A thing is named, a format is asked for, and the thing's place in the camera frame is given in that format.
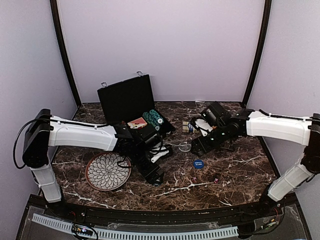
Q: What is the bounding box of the green blue chip stack rear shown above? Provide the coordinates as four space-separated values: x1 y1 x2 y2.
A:
149 109 164 125

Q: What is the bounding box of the blue small blind button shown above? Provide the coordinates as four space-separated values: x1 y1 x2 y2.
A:
193 159 205 169

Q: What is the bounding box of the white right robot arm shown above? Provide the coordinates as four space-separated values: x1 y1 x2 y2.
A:
191 101 320 217

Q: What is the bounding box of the red playing card deck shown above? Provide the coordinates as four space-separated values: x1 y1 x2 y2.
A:
127 117 148 129

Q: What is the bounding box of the green blue chip stack front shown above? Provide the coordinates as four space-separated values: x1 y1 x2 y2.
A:
142 112 160 131

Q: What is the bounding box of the green blue chip stack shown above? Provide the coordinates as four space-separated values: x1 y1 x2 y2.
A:
149 109 164 125
142 112 160 131

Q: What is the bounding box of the floral patterned plate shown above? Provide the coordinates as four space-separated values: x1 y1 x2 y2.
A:
85 152 132 192

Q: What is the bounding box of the black poker case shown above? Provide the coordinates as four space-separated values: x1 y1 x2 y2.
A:
97 74 176 137

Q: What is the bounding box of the black front table rail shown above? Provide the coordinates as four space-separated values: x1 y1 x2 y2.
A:
27 194 283 225

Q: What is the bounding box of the white slotted cable duct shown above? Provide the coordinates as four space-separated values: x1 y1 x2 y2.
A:
31 213 239 240

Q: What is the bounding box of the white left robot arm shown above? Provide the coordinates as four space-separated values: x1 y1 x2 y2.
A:
19 108 164 218

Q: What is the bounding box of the clear dealer button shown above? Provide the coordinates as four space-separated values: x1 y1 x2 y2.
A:
178 142 192 153

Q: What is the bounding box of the blue gold card box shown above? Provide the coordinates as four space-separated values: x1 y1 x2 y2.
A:
182 121 197 133

